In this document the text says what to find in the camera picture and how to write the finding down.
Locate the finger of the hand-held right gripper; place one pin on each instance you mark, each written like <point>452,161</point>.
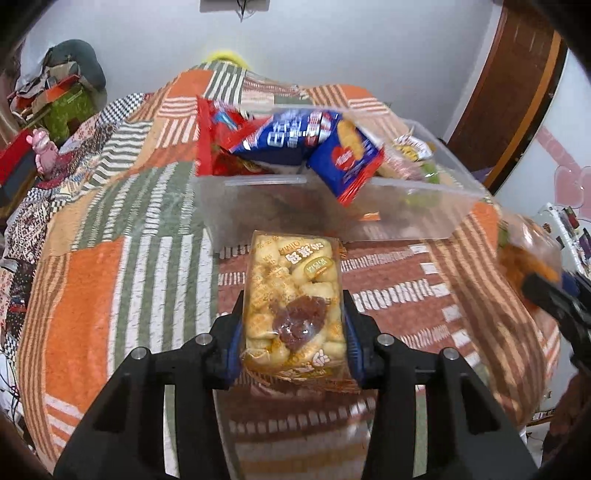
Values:
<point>577,282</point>
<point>549,300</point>

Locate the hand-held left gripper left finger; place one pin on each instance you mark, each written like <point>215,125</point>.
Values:
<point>234,344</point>

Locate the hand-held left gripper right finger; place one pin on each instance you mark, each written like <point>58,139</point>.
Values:
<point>354,346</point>

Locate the clear orange snack packet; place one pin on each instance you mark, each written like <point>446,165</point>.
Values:
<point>531,254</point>

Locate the clear small bun packet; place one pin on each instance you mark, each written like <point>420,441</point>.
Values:
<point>286,286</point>

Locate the clear plastic container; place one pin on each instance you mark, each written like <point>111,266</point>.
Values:
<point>323,217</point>

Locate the green pea snack packet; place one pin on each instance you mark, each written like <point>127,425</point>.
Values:
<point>425,182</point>

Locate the person's right forearm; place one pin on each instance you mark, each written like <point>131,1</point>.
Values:
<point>572,415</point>

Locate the striped patchwork blanket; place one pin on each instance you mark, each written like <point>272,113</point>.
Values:
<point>152,240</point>

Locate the blue red cracker packet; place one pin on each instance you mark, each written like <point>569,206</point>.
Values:
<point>348,161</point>

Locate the wooden door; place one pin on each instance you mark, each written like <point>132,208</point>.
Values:
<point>508,92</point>

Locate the yellow white snack packet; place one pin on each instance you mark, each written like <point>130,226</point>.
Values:
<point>413,147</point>

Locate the red snack packet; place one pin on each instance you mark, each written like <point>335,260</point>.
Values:
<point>212,138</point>

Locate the blue snack packet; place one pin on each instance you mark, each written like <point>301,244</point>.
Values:
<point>286,134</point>

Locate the pink toy figure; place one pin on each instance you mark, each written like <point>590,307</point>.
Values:
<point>44,150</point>

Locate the red box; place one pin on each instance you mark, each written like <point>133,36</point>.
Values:
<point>16,161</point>

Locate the yellow foam tube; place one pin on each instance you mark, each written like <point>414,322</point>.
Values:
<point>226,57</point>

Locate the pile of clothes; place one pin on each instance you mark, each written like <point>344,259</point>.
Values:
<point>39,90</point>

